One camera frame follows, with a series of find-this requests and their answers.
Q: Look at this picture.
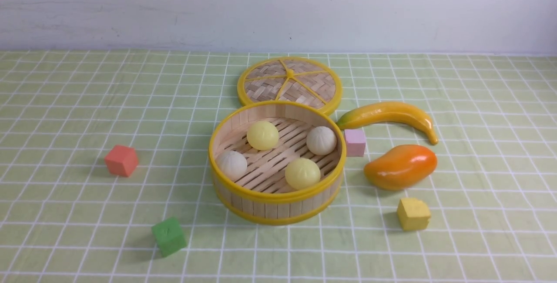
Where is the yellow bun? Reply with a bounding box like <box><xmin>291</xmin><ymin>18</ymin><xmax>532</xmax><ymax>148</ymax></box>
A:
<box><xmin>285</xmin><ymin>158</ymin><xmax>322</xmax><ymax>190</ymax></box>
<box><xmin>247</xmin><ymin>121</ymin><xmax>280</xmax><ymax>151</ymax></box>

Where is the white bun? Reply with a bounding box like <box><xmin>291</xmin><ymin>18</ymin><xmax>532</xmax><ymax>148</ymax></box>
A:
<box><xmin>215</xmin><ymin>151</ymin><xmax>248</xmax><ymax>180</ymax></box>
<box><xmin>306</xmin><ymin>126</ymin><xmax>337</xmax><ymax>155</ymax></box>

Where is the woven bamboo steamer lid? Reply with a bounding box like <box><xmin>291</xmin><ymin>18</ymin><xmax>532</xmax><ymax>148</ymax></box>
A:
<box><xmin>237</xmin><ymin>57</ymin><xmax>342</xmax><ymax>115</ymax></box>

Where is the bamboo steamer tray yellow rim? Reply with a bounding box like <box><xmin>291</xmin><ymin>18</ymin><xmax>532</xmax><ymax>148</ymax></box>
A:
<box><xmin>208</xmin><ymin>101</ymin><xmax>346</xmax><ymax>225</ymax></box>

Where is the pink foam cube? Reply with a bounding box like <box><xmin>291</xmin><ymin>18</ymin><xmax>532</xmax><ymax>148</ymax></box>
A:
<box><xmin>344</xmin><ymin>128</ymin><xmax>367</xmax><ymax>157</ymax></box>

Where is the yellow plastic banana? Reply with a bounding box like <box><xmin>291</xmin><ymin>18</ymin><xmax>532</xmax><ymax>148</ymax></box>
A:
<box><xmin>336</xmin><ymin>102</ymin><xmax>439</xmax><ymax>145</ymax></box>

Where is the orange plastic mango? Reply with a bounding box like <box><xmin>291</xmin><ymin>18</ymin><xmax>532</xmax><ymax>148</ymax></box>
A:
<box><xmin>363</xmin><ymin>145</ymin><xmax>438</xmax><ymax>191</ymax></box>

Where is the green foam cube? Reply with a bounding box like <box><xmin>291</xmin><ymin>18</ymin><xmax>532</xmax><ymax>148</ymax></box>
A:
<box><xmin>151</xmin><ymin>217</ymin><xmax>187</xmax><ymax>257</ymax></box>

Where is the red foam cube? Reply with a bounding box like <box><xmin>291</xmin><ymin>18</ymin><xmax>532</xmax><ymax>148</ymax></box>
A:
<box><xmin>104</xmin><ymin>145</ymin><xmax>138</xmax><ymax>177</ymax></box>

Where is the yellow foam cube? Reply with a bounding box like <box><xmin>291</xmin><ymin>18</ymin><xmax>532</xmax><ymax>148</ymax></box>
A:
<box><xmin>396</xmin><ymin>197</ymin><xmax>431</xmax><ymax>231</ymax></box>

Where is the green checkered tablecloth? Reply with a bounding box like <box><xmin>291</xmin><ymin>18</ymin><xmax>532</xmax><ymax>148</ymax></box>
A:
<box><xmin>0</xmin><ymin>50</ymin><xmax>557</xmax><ymax>283</ymax></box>

